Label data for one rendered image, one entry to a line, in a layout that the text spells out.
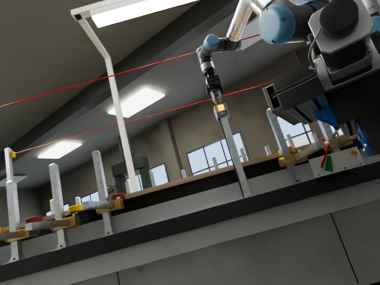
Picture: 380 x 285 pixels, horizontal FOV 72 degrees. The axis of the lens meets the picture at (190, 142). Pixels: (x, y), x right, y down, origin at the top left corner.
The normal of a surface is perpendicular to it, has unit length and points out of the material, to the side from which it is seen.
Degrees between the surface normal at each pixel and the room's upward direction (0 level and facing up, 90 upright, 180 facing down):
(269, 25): 97
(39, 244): 90
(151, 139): 90
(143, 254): 90
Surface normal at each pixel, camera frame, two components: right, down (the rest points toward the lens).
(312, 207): -0.07, -0.24
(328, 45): -0.54, -0.07
